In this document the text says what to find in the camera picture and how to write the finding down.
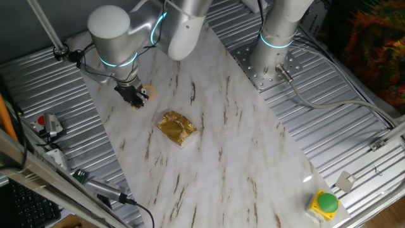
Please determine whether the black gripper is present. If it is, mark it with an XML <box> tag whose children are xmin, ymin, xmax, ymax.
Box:
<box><xmin>114</xmin><ymin>79</ymin><xmax>149</xmax><ymax>109</ymax></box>

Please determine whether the yellow bubble ring wand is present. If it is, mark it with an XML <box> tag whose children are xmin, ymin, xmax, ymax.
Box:
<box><xmin>132</xmin><ymin>85</ymin><xmax>157</xmax><ymax>110</ymax></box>

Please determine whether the gold foil packet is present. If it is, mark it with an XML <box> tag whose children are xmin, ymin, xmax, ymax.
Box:
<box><xmin>156</xmin><ymin>110</ymin><xmax>198</xmax><ymax>150</ymax></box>

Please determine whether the red emergency stop button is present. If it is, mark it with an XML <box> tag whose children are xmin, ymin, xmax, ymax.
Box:
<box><xmin>30</xmin><ymin>115</ymin><xmax>48</xmax><ymax>131</ymax></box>

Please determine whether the marble pattern mat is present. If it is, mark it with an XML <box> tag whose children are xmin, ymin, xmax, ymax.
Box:
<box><xmin>66</xmin><ymin>23</ymin><xmax>352</xmax><ymax>228</ymax></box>

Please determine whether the aluminium robot mounting plate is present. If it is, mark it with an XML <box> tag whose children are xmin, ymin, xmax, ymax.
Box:
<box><xmin>229</xmin><ymin>41</ymin><xmax>303</xmax><ymax>92</ymax></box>

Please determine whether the silver stand pole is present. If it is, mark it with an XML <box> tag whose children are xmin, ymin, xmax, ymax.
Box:
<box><xmin>27</xmin><ymin>0</ymin><xmax>70</xmax><ymax>61</ymax></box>

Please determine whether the orange pole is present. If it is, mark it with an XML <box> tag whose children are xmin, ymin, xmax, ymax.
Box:
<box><xmin>0</xmin><ymin>93</ymin><xmax>19</xmax><ymax>143</ymax></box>

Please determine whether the brown cardboard box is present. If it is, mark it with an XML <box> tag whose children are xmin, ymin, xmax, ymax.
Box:
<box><xmin>52</xmin><ymin>214</ymin><xmax>85</xmax><ymax>228</ymax></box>

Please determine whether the black keyboard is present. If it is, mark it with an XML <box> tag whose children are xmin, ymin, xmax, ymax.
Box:
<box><xmin>8</xmin><ymin>179</ymin><xmax>62</xmax><ymax>228</ymax></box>

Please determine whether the white sign with red print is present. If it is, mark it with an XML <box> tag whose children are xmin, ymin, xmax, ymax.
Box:
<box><xmin>299</xmin><ymin>6</ymin><xmax>323</xmax><ymax>41</ymax></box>

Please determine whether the green button in yellow box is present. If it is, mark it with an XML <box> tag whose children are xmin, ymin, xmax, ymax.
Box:
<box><xmin>304</xmin><ymin>189</ymin><xmax>342</xmax><ymax>223</ymax></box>

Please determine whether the small metal tag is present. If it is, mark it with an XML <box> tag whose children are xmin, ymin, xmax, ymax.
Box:
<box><xmin>334</xmin><ymin>170</ymin><xmax>358</xmax><ymax>194</ymax></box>

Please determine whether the colourful patterned cloth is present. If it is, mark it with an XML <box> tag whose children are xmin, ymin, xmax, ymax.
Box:
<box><xmin>316</xmin><ymin>0</ymin><xmax>405</xmax><ymax>115</ymax></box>

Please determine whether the aluminium profile bar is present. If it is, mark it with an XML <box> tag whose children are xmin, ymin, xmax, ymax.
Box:
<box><xmin>378</xmin><ymin>119</ymin><xmax>405</xmax><ymax>144</ymax></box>

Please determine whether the silver camera bracket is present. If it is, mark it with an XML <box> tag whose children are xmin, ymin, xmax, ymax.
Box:
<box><xmin>78</xmin><ymin>61</ymin><xmax>118</xmax><ymax>85</ymax></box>

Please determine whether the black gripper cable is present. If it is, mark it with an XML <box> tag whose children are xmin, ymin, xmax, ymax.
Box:
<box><xmin>130</xmin><ymin>0</ymin><xmax>167</xmax><ymax>79</ymax></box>

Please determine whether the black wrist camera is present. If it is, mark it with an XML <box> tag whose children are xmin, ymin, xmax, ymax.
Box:
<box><xmin>67</xmin><ymin>49</ymin><xmax>85</xmax><ymax>64</ymax></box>

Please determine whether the small silver camera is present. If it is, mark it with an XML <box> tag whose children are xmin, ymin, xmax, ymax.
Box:
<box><xmin>38</xmin><ymin>112</ymin><xmax>66</xmax><ymax>140</ymax></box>

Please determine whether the silver ribbed camera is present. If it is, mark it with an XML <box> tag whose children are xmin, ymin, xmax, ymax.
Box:
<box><xmin>84</xmin><ymin>176</ymin><xmax>137</xmax><ymax>206</ymax></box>

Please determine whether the black cable of ribbed camera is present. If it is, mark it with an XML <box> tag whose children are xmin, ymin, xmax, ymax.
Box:
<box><xmin>126</xmin><ymin>198</ymin><xmax>156</xmax><ymax>228</ymax></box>

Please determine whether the aluminium frame beam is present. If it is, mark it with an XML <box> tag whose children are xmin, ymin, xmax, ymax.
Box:
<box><xmin>0</xmin><ymin>128</ymin><xmax>130</xmax><ymax>228</ymax></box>

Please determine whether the grey cable with metal connector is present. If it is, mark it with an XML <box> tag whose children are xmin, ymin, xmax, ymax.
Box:
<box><xmin>274</xmin><ymin>63</ymin><xmax>400</xmax><ymax>127</ymax></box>

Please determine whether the black power cable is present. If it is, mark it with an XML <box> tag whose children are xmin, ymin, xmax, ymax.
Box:
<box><xmin>256</xmin><ymin>0</ymin><xmax>266</xmax><ymax>34</ymax></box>

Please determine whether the thin cable bundle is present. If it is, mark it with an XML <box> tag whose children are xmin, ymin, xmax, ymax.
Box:
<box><xmin>290</xmin><ymin>33</ymin><xmax>399</xmax><ymax>126</ymax></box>

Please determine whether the metal corner bracket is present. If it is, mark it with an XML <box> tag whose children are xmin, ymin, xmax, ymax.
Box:
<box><xmin>369</xmin><ymin>138</ymin><xmax>388</xmax><ymax>152</ymax></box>

